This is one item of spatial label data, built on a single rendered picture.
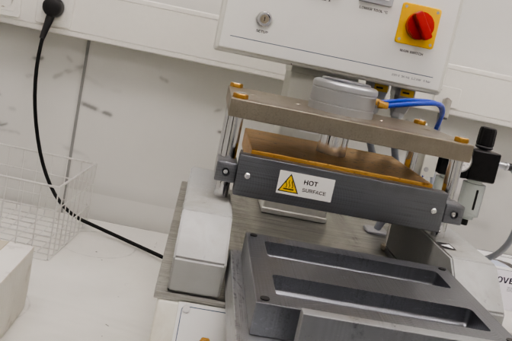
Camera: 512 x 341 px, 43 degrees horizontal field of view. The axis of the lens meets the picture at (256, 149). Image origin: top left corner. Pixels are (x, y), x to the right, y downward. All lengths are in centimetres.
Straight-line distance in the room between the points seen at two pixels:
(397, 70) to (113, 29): 60
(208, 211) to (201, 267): 6
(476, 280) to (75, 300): 58
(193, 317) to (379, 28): 49
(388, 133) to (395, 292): 21
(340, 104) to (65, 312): 49
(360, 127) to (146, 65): 72
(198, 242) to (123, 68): 78
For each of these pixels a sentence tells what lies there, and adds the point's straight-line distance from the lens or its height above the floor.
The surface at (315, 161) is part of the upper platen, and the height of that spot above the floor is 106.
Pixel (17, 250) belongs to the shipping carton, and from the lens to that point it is 92.
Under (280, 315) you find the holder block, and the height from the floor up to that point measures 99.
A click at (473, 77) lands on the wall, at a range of 133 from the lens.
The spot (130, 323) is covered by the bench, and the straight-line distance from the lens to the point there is 96.
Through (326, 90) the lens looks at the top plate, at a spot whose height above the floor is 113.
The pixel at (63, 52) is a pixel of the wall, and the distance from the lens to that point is 138.
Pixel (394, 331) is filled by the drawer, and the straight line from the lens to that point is 44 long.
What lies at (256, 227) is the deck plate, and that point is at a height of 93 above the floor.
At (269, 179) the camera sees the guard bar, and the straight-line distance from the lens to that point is 68.
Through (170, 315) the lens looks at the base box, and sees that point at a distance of 62.
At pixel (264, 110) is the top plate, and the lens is 68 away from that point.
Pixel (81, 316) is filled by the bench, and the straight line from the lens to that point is 97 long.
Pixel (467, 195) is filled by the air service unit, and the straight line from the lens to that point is 99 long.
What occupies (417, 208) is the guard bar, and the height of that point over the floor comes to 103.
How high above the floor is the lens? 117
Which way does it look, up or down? 9 degrees down
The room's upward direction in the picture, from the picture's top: 12 degrees clockwise
